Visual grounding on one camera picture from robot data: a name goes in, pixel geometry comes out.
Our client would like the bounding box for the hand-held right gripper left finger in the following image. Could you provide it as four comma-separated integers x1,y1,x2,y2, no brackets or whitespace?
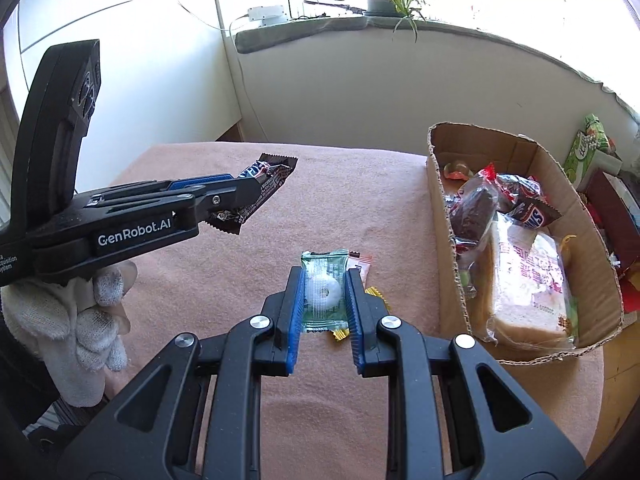
57,266,307,480

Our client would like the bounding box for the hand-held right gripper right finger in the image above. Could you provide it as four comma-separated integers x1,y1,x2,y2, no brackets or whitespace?
346,267,586,480

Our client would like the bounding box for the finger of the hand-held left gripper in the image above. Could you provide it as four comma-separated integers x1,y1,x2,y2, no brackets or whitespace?
106,172,237,197
86,176,263,227

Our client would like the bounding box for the green clear mint packet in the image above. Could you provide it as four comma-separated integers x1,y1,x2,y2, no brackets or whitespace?
300,249,351,333

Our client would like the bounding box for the small dark chocolate bar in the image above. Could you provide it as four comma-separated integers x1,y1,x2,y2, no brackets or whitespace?
207,152,299,235

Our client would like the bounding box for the cardboard box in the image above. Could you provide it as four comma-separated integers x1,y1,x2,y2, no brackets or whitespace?
426,121,625,365

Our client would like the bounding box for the large brown chocolate bar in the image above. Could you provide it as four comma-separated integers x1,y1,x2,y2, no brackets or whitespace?
495,172,563,231

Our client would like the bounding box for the person's left hand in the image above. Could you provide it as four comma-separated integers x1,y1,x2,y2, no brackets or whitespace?
0,260,138,408

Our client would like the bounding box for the yellow wrapped candy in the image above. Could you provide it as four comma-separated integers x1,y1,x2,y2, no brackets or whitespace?
327,286,388,343

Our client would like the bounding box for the white and orange sachet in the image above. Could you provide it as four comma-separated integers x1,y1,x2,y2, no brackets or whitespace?
348,251,373,286

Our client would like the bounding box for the white cabinet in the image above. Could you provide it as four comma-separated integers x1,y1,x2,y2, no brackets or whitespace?
0,0,246,201

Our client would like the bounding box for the pink table cloth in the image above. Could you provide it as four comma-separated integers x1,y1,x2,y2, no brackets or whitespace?
107,141,608,480

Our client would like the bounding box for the clear packet of dark dates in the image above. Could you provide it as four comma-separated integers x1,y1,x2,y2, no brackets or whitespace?
445,162,501,261

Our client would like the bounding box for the bagged sliced bread loaf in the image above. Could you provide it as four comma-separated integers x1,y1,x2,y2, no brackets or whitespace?
470,212,581,351

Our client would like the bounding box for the green and red candy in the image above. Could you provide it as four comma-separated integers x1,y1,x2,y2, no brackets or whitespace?
442,161,476,182

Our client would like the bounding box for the white adapter box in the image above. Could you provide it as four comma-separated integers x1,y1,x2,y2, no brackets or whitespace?
247,5,291,23

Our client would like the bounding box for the dark dry branch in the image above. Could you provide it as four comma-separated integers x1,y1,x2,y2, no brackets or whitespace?
304,0,371,15

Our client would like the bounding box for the green tissue box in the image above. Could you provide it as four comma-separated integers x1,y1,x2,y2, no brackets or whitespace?
564,114,621,191

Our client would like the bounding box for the dark red box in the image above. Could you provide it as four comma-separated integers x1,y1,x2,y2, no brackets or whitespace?
585,170,640,261

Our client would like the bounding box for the white cable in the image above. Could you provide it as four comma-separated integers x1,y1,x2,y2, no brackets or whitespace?
170,0,251,143

